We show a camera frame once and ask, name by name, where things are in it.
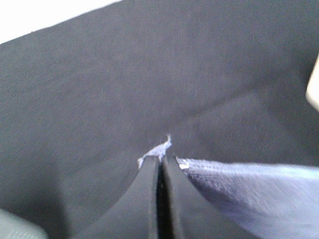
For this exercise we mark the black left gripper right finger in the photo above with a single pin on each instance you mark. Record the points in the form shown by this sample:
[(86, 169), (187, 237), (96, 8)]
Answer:
[(191, 215)]

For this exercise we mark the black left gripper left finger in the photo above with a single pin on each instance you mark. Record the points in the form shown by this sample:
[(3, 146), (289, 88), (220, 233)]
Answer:
[(134, 215)]

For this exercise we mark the grey microfiber towel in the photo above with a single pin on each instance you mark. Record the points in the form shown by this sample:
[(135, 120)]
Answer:
[(270, 201)]

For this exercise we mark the grey perforated laundry basket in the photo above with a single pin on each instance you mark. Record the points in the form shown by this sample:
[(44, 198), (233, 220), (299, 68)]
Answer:
[(14, 227)]

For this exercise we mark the cream white storage bin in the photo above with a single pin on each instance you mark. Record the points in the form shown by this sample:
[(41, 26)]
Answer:
[(312, 92)]

